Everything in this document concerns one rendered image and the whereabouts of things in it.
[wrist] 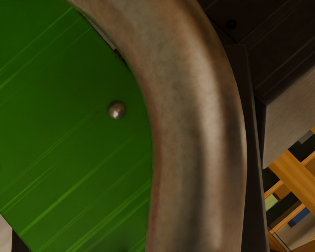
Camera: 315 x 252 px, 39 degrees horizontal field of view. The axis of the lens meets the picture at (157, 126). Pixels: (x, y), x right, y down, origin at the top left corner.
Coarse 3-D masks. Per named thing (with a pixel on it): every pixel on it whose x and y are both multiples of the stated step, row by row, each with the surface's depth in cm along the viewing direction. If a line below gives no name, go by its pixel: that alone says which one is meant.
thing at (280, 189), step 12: (312, 132) 892; (300, 144) 890; (312, 156) 864; (312, 168) 867; (276, 192) 853; (288, 192) 853; (288, 216) 826; (300, 216) 832; (276, 228) 820; (312, 240) 807
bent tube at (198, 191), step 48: (96, 0) 13; (144, 0) 13; (192, 0) 13; (144, 48) 13; (192, 48) 13; (144, 96) 14; (192, 96) 13; (192, 144) 13; (240, 144) 13; (192, 192) 13; (240, 192) 13; (192, 240) 12; (240, 240) 13
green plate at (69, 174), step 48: (0, 0) 27; (48, 0) 26; (0, 48) 26; (48, 48) 26; (96, 48) 26; (0, 96) 26; (48, 96) 26; (96, 96) 26; (0, 144) 26; (48, 144) 26; (96, 144) 26; (144, 144) 26; (0, 192) 26; (48, 192) 26; (96, 192) 26; (144, 192) 26; (48, 240) 26; (96, 240) 26; (144, 240) 26
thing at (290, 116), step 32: (224, 0) 33; (256, 0) 32; (288, 0) 32; (224, 32) 33; (256, 32) 32; (288, 32) 32; (256, 64) 32; (288, 64) 31; (256, 96) 31; (288, 96) 32; (288, 128) 45
